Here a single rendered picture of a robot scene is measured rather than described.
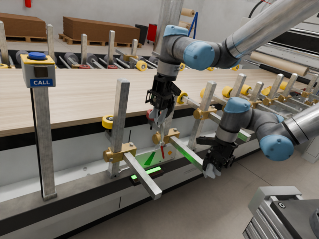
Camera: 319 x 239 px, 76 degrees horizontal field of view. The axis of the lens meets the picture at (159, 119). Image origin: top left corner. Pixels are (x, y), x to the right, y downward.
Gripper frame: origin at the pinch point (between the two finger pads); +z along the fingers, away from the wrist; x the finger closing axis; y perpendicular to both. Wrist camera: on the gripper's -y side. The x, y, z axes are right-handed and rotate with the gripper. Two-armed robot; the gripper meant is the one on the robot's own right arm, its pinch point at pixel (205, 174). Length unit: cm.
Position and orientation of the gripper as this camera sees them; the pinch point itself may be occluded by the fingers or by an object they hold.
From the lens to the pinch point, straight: 91.9
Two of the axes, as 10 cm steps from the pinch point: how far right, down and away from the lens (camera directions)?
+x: 7.9, -1.5, 5.9
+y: 5.8, 4.7, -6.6
